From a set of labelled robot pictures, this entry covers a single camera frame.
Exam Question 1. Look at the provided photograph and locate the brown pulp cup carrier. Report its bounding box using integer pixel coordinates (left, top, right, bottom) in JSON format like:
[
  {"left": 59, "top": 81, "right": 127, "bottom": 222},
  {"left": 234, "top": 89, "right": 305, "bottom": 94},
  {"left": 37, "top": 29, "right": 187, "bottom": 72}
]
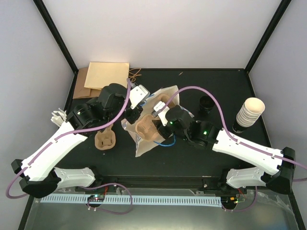
[
  {"left": 135, "top": 93, "right": 170, "bottom": 141},
  {"left": 94, "top": 126, "right": 116, "bottom": 150}
]

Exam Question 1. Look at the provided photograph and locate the blue checkered paper bag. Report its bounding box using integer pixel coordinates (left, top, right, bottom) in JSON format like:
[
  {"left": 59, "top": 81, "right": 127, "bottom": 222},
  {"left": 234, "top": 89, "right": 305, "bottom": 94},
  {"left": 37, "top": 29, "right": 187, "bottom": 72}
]
[{"left": 121, "top": 85, "right": 178, "bottom": 157}]

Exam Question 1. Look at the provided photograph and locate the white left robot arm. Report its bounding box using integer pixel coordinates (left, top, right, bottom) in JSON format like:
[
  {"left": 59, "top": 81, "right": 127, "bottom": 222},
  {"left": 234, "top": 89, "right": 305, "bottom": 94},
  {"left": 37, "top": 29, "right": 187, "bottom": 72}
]
[{"left": 11, "top": 82, "right": 150, "bottom": 198}]

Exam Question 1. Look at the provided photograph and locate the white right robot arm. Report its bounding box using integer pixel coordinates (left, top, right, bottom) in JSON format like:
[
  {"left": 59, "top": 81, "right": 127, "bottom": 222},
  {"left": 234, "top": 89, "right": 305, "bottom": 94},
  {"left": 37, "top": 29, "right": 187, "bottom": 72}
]
[{"left": 153, "top": 105, "right": 295, "bottom": 195}]

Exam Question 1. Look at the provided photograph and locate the stack of black lids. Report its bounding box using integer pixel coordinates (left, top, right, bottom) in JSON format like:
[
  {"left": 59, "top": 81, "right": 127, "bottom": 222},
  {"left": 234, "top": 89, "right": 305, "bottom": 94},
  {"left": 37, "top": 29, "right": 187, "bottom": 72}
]
[{"left": 199, "top": 96, "right": 215, "bottom": 115}]

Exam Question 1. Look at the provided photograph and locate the light tan paper bag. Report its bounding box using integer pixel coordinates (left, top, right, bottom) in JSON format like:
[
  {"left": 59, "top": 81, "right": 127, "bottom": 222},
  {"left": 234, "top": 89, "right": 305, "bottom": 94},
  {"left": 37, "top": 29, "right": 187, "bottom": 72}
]
[{"left": 84, "top": 62, "right": 130, "bottom": 89}]

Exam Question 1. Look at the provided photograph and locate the brown kraft paper bag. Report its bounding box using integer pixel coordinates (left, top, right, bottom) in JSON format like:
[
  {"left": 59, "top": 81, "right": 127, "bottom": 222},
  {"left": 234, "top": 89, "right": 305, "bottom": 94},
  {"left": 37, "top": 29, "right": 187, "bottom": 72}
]
[{"left": 73, "top": 67, "right": 101, "bottom": 99}]

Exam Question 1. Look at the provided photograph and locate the white wrapped stirrers bundle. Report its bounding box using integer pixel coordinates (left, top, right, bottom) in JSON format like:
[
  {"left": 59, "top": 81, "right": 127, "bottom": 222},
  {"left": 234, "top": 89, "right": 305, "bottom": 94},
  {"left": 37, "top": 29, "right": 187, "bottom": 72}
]
[{"left": 50, "top": 108, "right": 67, "bottom": 127}]

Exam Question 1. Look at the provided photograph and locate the stack of white paper cups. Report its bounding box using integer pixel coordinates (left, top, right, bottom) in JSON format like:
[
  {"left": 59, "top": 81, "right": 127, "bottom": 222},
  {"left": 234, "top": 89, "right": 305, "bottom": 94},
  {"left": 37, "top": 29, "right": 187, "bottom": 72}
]
[{"left": 232, "top": 97, "right": 265, "bottom": 133}]

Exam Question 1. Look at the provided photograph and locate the small electronics board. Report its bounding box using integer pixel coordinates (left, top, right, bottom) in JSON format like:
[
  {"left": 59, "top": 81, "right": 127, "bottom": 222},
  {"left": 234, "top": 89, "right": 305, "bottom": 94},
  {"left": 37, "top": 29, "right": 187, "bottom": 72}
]
[{"left": 87, "top": 195, "right": 105, "bottom": 202}]

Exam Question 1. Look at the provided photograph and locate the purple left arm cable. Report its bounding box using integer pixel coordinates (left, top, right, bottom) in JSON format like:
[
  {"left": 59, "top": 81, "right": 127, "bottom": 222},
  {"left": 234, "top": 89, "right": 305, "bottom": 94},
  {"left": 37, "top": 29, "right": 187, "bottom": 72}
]
[{"left": 6, "top": 78, "right": 132, "bottom": 199}]

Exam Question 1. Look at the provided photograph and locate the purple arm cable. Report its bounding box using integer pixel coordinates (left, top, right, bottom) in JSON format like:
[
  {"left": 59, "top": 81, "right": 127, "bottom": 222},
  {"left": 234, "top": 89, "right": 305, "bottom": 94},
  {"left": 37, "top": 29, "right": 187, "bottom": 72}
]
[
  {"left": 158, "top": 86, "right": 307, "bottom": 182},
  {"left": 6, "top": 78, "right": 132, "bottom": 199}
]

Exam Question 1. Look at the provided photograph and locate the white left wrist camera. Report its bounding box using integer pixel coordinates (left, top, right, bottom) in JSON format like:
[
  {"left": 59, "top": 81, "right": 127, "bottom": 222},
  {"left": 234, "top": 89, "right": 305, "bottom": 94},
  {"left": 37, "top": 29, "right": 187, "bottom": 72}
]
[{"left": 129, "top": 85, "right": 150, "bottom": 109}]

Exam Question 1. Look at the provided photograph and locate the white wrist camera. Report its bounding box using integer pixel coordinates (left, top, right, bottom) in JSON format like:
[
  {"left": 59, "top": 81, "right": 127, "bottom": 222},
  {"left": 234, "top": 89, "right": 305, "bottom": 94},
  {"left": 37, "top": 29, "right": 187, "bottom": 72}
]
[
  {"left": 152, "top": 101, "right": 170, "bottom": 127},
  {"left": 129, "top": 85, "right": 150, "bottom": 109}
]

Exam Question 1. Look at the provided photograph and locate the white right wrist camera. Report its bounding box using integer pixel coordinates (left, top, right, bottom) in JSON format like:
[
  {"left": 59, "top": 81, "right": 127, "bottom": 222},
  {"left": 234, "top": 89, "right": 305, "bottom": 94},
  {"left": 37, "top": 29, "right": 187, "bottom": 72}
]
[{"left": 152, "top": 101, "right": 170, "bottom": 127}]

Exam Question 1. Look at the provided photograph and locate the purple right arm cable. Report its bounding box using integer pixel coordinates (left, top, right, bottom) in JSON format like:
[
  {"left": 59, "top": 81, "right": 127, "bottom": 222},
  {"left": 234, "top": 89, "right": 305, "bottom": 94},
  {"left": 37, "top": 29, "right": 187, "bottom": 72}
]
[{"left": 158, "top": 86, "right": 307, "bottom": 182}]

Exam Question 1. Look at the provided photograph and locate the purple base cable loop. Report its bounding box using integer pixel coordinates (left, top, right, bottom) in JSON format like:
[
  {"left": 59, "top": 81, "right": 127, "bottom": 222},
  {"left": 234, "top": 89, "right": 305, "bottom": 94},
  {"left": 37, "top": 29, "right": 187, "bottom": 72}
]
[{"left": 86, "top": 182, "right": 134, "bottom": 215}]

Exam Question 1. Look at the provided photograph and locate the light blue slotted cable duct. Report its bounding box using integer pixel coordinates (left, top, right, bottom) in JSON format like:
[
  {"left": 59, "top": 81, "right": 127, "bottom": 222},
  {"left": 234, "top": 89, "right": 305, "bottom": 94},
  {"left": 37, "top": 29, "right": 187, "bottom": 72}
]
[{"left": 40, "top": 194, "right": 222, "bottom": 207}]

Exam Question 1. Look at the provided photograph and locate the black corner frame post left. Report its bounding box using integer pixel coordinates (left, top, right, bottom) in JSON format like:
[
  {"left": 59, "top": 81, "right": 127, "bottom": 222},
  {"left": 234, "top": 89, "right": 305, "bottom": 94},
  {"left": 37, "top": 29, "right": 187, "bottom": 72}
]
[{"left": 33, "top": 0, "right": 78, "bottom": 73}]

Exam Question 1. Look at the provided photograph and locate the black corner frame post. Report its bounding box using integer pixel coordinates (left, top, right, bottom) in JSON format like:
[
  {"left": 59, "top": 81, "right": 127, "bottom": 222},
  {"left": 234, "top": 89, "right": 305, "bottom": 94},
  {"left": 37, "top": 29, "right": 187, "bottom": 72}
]
[
  {"left": 33, "top": 0, "right": 78, "bottom": 73},
  {"left": 245, "top": 0, "right": 291, "bottom": 74}
]

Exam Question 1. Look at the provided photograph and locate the black corner frame post right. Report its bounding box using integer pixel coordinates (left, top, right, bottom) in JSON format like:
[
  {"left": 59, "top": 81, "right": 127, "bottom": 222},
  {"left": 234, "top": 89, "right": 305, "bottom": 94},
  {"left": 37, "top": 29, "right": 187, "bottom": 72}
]
[{"left": 245, "top": 0, "right": 291, "bottom": 74}]

